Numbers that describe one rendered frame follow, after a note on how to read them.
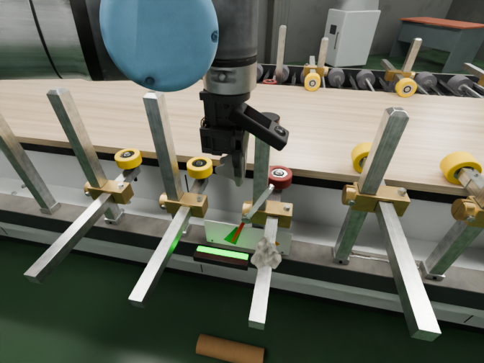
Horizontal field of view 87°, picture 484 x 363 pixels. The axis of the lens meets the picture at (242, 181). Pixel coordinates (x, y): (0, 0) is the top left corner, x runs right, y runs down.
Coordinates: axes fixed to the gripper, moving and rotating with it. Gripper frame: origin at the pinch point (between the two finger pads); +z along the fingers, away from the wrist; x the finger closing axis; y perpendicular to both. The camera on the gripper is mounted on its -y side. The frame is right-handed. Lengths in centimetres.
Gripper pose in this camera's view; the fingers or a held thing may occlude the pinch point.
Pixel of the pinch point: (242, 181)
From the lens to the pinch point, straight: 55.8
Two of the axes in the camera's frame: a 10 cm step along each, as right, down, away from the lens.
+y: -9.8, -1.3, 1.6
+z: 0.0, 7.8, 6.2
